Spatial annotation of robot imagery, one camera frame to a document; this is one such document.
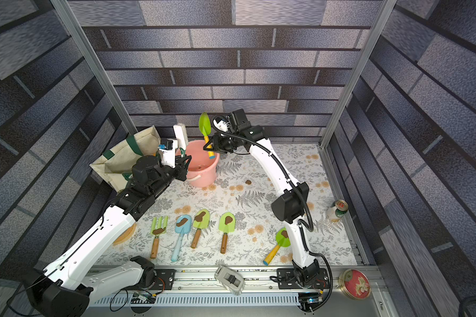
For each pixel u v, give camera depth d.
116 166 0.93
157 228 0.87
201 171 0.85
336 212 0.81
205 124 0.80
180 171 0.63
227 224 0.88
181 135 0.64
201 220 0.90
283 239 0.84
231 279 0.70
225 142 0.70
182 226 0.87
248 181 1.03
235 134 0.59
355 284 0.70
